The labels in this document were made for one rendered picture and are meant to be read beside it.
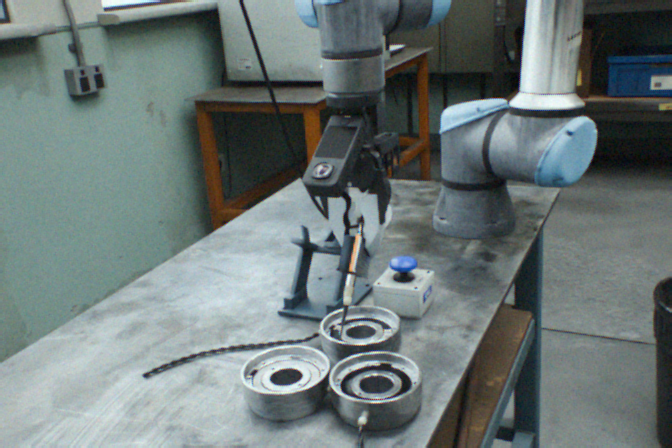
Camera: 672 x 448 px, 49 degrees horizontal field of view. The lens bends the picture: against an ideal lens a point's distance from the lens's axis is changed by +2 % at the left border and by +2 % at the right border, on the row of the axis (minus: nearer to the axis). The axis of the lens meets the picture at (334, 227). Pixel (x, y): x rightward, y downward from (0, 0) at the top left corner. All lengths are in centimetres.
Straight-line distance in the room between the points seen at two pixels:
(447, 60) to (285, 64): 174
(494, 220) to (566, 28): 35
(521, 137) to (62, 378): 76
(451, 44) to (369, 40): 382
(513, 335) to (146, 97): 199
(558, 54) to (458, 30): 347
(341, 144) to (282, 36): 232
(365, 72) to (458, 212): 51
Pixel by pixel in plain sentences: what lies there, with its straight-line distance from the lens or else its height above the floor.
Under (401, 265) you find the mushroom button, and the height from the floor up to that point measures 87.
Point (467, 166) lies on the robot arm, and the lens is 128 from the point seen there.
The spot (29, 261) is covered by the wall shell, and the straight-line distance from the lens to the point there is 268.
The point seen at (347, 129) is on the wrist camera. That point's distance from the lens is 87.
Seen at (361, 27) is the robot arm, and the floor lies 121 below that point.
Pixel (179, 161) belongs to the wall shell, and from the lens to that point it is 324.
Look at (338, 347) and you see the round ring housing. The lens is 91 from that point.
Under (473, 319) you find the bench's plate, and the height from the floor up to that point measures 80.
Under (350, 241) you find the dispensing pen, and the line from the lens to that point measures 92.
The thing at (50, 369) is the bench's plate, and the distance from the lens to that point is 106.
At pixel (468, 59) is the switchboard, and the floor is 64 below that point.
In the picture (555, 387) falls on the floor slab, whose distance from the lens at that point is 239.
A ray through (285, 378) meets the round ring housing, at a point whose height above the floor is 81.
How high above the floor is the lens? 128
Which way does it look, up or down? 20 degrees down
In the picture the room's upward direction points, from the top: 5 degrees counter-clockwise
